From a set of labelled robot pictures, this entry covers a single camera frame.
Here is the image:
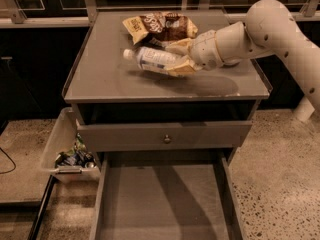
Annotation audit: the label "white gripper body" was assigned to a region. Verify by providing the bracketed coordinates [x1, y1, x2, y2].
[190, 30, 223, 70]

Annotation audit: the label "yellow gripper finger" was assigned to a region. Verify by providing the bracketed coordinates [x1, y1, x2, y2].
[165, 38, 193, 55]
[165, 55, 203, 77]

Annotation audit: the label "blue plastic bottle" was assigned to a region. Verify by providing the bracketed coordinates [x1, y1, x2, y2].
[123, 47, 181, 75]

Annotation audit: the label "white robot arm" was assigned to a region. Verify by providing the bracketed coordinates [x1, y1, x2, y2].
[166, 0, 320, 121]

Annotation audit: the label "grey top drawer with knob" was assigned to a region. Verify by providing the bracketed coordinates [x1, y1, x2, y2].
[78, 121, 252, 152]

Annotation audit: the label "grey open middle drawer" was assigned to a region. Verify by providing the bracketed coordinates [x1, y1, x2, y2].
[89, 150, 247, 240]

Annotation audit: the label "white ceramic bowl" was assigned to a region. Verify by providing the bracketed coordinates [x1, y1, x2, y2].
[224, 59, 241, 67]

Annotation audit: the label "brown yellow snack bag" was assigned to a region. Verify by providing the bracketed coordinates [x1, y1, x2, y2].
[122, 12, 198, 47]

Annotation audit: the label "grey cabinet with glass top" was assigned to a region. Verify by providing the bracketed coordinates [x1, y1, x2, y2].
[61, 9, 273, 158]

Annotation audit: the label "white metal railing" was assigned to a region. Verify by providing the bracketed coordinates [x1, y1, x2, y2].
[0, 0, 320, 29]

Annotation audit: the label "cans and wrappers in bin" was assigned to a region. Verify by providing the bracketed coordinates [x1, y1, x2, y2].
[55, 133, 96, 168]

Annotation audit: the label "clear plastic storage bin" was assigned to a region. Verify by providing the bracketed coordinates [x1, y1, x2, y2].
[41, 107, 100, 183]

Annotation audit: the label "black floor cable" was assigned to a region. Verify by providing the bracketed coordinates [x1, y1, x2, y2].
[0, 147, 17, 175]

